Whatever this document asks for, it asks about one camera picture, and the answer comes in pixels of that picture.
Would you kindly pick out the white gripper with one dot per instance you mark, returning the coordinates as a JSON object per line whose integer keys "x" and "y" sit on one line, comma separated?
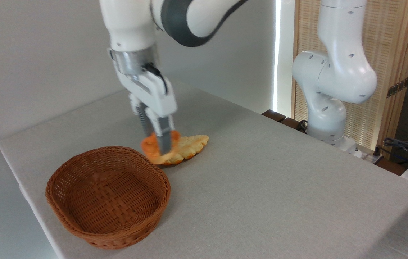
{"x": 153, "y": 93}

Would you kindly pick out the round orange bread roll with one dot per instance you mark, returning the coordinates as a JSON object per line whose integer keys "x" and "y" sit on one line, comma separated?
{"x": 150, "y": 147}

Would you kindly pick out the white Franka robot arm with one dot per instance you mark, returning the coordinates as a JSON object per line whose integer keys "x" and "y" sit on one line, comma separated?
{"x": 337, "y": 72}

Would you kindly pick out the long leaf-shaped bread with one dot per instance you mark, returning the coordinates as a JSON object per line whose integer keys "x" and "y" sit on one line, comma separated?
{"x": 193, "y": 144}

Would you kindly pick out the brown wicker basket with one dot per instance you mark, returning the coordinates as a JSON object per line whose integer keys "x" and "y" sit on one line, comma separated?
{"x": 81, "y": 216}

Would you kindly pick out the dark wooden furniture edge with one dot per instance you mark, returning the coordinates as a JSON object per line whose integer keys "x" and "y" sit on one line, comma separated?
{"x": 273, "y": 115}

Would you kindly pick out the dark metal screen hinge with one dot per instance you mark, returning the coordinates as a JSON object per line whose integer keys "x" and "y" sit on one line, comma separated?
{"x": 398, "y": 87}

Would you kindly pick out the bamboo folding screen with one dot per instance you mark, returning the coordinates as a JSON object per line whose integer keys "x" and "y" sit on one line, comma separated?
{"x": 387, "y": 43}

